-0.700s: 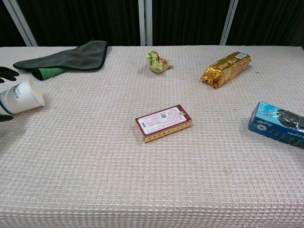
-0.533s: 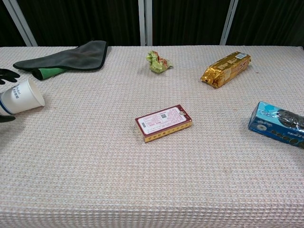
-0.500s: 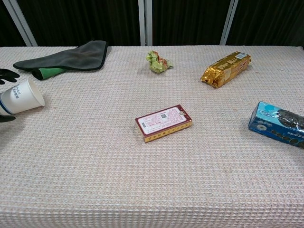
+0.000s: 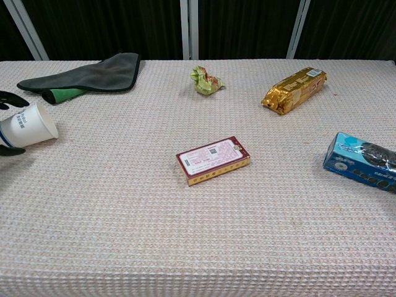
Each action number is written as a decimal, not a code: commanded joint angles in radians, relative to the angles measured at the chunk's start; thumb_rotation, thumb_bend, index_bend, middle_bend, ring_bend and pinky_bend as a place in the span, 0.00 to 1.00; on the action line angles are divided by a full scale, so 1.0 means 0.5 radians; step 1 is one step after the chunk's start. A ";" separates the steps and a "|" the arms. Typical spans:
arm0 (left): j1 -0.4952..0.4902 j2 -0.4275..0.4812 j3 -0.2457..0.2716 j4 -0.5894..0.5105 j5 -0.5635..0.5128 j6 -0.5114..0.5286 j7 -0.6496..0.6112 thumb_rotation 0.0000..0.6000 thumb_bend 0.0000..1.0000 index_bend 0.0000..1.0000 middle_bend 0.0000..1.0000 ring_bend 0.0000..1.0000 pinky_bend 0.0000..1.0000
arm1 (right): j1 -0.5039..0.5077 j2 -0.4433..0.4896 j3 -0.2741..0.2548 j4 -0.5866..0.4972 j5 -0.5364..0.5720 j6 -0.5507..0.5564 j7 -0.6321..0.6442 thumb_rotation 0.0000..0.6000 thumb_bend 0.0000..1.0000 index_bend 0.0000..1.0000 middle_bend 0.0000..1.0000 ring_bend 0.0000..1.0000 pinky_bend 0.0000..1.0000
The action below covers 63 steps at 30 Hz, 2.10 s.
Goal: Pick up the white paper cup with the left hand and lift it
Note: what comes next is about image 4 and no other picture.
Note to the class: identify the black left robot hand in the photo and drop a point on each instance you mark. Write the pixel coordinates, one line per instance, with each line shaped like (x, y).
(9, 99)

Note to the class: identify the white paper cup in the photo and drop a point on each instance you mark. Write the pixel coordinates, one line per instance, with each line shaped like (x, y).
(28, 127)

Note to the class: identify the green cloth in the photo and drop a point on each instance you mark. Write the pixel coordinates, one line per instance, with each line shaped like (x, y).
(63, 93)

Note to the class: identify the dark grey cloth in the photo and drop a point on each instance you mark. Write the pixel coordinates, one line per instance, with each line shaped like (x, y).
(92, 72)

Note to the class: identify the black curtain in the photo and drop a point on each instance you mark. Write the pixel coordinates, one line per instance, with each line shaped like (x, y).
(114, 28)

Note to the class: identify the crumpled green wrapper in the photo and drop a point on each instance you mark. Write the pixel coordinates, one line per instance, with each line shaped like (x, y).
(205, 82)

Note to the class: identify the red and gold box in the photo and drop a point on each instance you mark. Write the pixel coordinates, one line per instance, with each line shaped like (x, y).
(213, 161)

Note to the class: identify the pink waffle tablecloth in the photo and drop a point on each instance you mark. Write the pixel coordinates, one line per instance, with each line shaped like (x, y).
(198, 201)

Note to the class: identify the gold foil snack package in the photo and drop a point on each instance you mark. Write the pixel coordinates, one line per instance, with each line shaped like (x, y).
(294, 90)

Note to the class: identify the blue cookie package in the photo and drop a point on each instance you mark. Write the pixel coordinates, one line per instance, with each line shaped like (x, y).
(362, 161)

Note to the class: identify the grey metal frame post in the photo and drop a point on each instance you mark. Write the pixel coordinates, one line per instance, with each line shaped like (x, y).
(298, 29)
(26, 29)
(189, 29)

